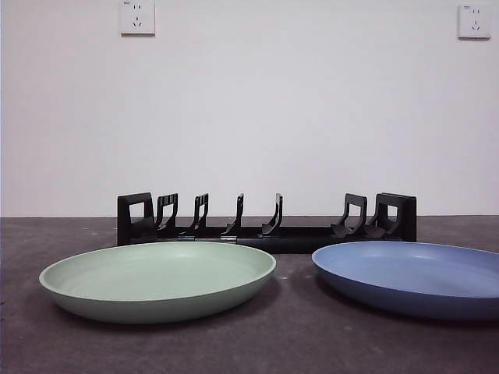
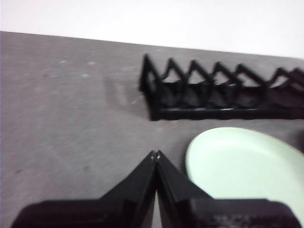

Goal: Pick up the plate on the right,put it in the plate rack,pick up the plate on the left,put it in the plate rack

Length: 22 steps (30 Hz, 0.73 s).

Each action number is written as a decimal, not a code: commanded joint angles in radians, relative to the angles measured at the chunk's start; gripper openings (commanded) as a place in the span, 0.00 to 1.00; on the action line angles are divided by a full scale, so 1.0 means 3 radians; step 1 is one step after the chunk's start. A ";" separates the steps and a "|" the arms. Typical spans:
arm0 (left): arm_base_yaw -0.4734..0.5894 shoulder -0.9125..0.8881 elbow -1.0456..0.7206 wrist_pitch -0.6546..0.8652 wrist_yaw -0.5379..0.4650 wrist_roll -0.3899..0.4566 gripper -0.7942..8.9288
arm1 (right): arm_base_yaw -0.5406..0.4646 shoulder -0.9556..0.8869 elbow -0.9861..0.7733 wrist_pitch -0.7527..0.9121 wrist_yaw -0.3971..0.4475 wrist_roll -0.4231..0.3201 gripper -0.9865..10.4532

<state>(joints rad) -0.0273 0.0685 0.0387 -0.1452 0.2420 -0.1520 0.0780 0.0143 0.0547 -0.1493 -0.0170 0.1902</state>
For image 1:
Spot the round green plate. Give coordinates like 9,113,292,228
38,240,277,324

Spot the round blue plate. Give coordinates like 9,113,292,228
311,240,499,321

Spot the black plastic plate rack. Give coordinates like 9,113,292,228
116,192,418,255

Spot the white wall socket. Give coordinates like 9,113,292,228
457,3,492,41
119,0,156,37

